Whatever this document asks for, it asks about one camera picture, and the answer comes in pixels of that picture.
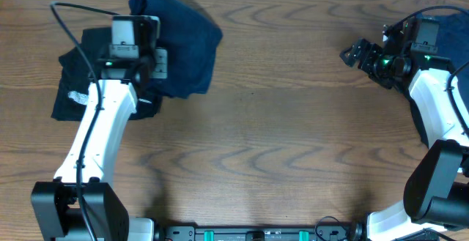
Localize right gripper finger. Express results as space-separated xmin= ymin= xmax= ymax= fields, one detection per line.
xmin=339 ymin=48 xmax=361 ymax=67
xmin=350 ymin=38 xmax=372 ymax=56

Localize navy blue shorts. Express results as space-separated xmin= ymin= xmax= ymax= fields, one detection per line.
xmin=128 ymin=0 xmax=223 ymax=98

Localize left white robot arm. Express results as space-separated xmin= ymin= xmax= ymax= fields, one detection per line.
xmin=31 ymin=48 xmax=168 ymax=240

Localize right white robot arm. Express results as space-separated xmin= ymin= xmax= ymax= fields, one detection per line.
xmin=339 ymin=39 xmax=468 ymax=240

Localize navy clothes pile right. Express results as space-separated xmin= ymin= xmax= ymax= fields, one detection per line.
xmin=406 ymin=14 xmax=468 ymax=148

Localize folded black shorts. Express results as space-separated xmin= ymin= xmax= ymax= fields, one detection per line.
xmin=51 ymin=27 xmax=163 ymax=122

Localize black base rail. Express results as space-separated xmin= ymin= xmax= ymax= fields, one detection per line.
xmin=154 ymin=223 xmax=368 ymax=241

